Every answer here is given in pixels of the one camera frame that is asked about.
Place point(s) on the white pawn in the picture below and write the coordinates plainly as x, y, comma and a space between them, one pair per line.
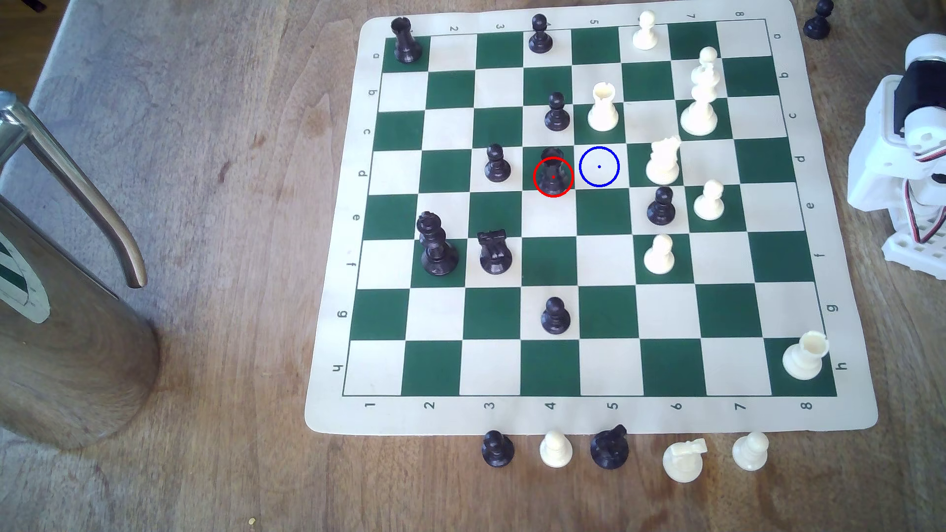
645, 33
555, 451
708, 55
709, 203
750, 452
658, 257

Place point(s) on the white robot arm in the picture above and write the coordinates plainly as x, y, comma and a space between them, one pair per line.
872, 162

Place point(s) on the black knight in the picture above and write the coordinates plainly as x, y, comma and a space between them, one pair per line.
494, 255
609, 449

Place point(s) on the stainless steel jug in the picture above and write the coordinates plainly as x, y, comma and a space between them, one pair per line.
66, 347

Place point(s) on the black pawn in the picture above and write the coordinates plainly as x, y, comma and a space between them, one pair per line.
557, 114
497, 451
817, 23
497, 166
555, 318
661, 208
540, 38

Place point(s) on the white rook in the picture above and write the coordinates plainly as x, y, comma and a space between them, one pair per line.
603, 111
803, 358

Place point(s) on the black rook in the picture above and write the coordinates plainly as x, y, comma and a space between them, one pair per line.
553, 174
405, 44

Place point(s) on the white knight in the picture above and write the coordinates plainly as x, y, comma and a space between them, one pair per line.
684, 462
663, 164

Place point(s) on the green white roll-up chess mat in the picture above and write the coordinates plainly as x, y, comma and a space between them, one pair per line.
606, 369

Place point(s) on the white king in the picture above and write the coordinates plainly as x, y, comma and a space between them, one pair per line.
698, 114

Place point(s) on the small black object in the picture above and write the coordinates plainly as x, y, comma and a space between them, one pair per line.
34, 4

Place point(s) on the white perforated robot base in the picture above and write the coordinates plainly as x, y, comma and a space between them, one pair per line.
913, 255

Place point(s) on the black queen piece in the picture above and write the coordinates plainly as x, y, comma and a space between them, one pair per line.
438, 251

